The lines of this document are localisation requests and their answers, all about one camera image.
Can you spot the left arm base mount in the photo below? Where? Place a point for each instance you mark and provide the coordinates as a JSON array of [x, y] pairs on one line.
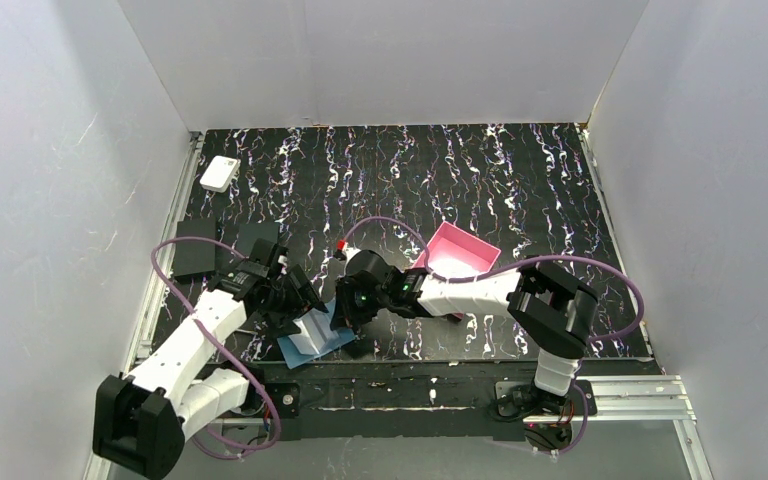
[[276, 403]]

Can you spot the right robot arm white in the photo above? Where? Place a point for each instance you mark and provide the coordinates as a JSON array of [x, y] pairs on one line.
[[554, 308]]

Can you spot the aluminium frame rail left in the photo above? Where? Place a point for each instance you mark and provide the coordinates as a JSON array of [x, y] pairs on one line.
[[155, 293]]

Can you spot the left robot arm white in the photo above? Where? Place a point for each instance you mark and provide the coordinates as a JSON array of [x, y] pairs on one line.
[[144, 417]]

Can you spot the black box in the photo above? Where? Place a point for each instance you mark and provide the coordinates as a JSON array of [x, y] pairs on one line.
[[195, 259], [255, 235]]

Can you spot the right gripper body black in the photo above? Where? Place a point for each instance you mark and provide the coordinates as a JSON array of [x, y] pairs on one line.
[[351, 307]]

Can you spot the aluminium frame rail front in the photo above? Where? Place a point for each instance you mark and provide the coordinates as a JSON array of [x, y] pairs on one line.
[[643, 428]]

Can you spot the aluminium frame rail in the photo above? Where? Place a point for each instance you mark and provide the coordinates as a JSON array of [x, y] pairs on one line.
[[643, 428], [155, 293]]

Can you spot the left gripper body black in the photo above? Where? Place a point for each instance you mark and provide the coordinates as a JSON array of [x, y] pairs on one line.
[[293, 291]]

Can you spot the blue card holder wallet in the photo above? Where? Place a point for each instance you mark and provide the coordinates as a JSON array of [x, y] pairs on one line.
[[315, 339]]

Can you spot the black box near left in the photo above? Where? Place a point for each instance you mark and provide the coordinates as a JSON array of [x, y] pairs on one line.
[[255, 235]]

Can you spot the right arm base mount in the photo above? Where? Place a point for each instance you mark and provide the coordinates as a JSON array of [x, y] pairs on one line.
[[552, 424]]

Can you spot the white small device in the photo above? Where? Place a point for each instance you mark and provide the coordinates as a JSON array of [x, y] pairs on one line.
[[220, 171]]

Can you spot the pink plastic box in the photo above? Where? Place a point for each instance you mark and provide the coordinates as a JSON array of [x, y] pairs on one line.
[[454, 258]]

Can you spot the black box far left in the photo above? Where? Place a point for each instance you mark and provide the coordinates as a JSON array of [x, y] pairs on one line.
[[195, 259]]

